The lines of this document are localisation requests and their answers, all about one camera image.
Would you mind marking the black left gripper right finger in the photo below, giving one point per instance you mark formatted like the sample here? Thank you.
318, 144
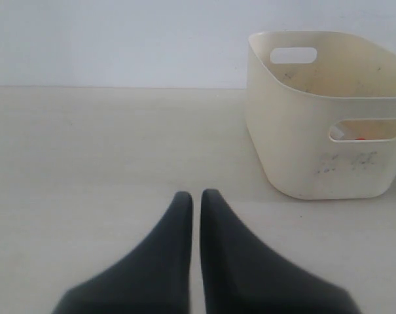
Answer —
243, 275

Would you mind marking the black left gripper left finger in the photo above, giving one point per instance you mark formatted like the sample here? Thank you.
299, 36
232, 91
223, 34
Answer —
153, 278

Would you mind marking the cream plastic bin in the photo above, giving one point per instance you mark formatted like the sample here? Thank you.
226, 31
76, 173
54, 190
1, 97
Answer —
309, 95

